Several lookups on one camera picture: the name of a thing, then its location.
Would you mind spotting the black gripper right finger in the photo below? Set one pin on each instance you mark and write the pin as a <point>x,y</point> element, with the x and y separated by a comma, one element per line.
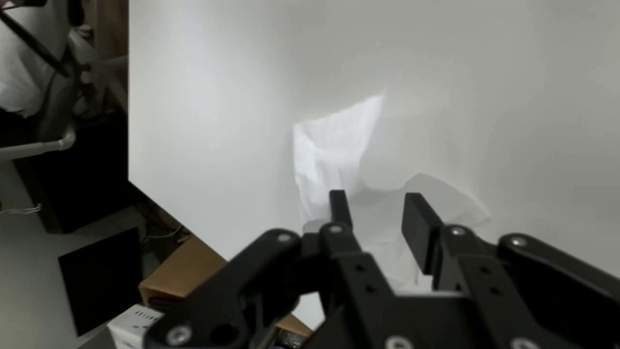
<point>517,292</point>

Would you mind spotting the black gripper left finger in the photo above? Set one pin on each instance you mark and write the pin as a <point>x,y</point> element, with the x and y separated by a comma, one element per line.
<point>273,292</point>

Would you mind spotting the white tissue paper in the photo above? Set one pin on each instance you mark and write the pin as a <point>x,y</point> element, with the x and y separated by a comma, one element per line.
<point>337,149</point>

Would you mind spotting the brown cardboard box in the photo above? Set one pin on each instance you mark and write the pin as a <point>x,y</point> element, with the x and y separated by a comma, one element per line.
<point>185,273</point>

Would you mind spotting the small white printed box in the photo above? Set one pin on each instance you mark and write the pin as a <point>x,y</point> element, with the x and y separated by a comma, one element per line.
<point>137,323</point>

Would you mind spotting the white pipe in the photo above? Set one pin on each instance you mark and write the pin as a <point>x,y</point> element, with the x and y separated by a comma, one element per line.
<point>40,149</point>

